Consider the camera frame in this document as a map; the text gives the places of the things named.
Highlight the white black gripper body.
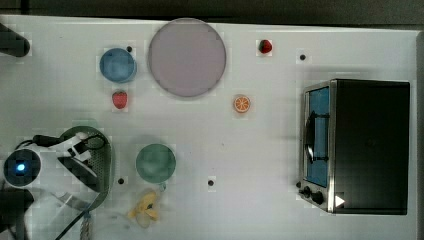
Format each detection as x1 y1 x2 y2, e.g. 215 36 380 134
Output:
59 131 100 192

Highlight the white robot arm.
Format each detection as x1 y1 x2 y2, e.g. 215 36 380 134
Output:
3 134 101 240

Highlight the black clamp lower left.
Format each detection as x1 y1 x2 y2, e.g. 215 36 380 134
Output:
0 188 34 232

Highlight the black clamp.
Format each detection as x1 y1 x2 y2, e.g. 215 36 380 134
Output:
0 188 34 232
0 24 30 57

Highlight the green cup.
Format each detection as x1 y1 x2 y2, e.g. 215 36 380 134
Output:
136 144 176 184

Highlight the yellow toy banana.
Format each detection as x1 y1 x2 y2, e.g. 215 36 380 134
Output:
127 190 159 228

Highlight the blue bowl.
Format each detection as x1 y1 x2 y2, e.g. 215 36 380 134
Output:
99 48 137 84

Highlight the black clamp upper left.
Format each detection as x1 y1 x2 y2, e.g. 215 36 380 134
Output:
0 24 30 57

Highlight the lilac round plate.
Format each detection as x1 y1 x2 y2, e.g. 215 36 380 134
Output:
148 18 227 97

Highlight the toy orange slice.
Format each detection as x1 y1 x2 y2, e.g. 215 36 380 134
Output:
233 95 251 113

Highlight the dark red toy strawberry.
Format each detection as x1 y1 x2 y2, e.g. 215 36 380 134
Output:
258 39 272 54

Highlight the black toaster oven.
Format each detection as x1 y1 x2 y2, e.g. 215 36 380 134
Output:
296 79 410 215

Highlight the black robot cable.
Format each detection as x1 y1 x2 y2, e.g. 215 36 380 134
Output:
53 199 98 240

